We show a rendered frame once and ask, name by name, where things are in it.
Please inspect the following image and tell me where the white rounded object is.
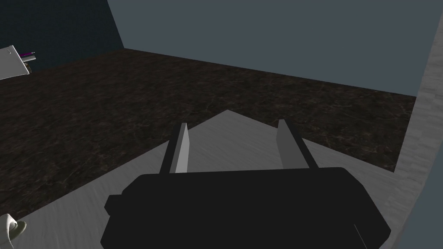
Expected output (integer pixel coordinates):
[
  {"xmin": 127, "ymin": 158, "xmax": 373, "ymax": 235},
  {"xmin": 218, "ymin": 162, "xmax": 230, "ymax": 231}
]
[{"xmin": 0, "ymin": 213, "xmax": 28, "ymax": 249}]

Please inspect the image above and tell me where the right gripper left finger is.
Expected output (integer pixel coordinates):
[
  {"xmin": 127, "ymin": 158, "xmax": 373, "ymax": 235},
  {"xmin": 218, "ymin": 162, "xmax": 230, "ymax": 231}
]
[{"xmin": 159, "ymin": 122, "xmax": 190, "ymax": 174}]

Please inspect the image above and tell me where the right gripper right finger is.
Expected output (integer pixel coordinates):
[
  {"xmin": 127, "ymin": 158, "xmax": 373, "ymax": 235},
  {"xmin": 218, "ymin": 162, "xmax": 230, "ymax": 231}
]
[{"xmin": 275, "ymin": 119, "xmax": 319, "ymax": 170}]

